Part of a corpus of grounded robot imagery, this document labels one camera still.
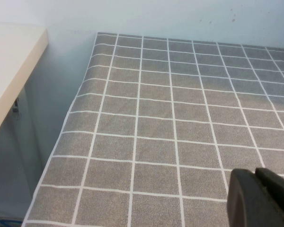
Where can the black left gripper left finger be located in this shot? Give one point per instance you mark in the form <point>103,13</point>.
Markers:
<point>246,203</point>

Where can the white side table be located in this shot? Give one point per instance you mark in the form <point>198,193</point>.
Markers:
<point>11,59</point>

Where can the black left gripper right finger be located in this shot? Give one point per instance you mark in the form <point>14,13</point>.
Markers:
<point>281,196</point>

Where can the grey checked tablecloth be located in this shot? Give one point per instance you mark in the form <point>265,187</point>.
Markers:
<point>168,118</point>

